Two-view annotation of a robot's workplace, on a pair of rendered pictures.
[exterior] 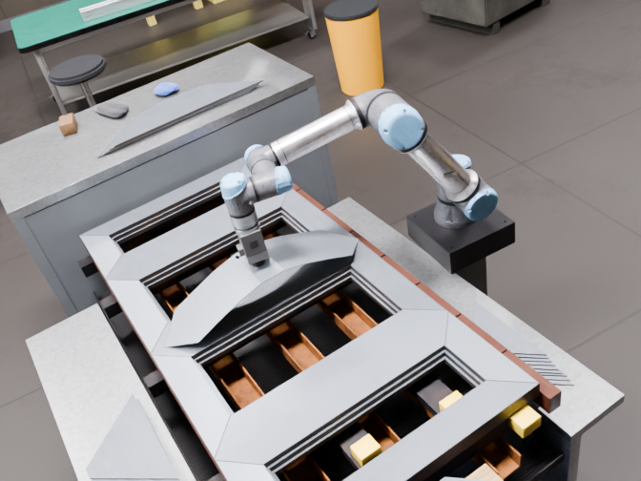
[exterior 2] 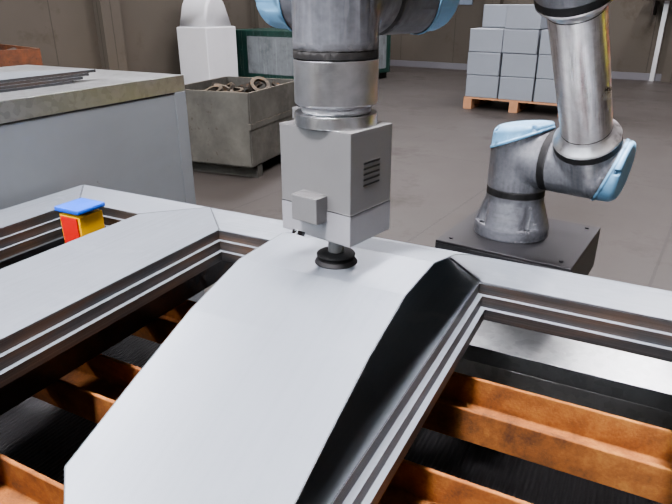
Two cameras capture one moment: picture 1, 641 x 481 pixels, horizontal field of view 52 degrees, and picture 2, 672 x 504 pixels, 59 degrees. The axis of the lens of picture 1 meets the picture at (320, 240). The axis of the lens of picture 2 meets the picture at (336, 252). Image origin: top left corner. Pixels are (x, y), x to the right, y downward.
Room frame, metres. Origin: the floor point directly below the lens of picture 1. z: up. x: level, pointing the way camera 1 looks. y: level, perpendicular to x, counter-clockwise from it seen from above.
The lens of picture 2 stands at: (1.13, 0.53, 1.21)
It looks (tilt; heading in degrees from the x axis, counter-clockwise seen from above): 23 degrees down; 322
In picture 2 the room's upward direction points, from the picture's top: straight up
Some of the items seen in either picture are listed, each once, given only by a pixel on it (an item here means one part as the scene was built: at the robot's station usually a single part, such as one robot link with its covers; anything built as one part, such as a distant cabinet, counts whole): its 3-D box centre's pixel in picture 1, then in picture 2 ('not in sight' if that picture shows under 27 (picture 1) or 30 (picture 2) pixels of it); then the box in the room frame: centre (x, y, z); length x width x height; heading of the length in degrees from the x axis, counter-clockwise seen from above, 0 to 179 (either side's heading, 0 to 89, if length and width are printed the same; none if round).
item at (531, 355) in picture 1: (506, 350); not in sight; (1.25, -0.45, 0.70); 0.39 x 0.12 x 0.04; 24
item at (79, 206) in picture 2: not in sight; (80, 209); (2.20, 0.27, 0.88); 0.06 x 0.06 x 0.02; 24
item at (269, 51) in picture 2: not in sight; (312, 54); (9.81, -5.80, 0.42); 2.13 x 1.95 x 0.84; 108
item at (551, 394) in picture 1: (365, 251); not in sight; (1.71, -0.14, 0.80); 1.62 x 0.04 x 0.06; 24
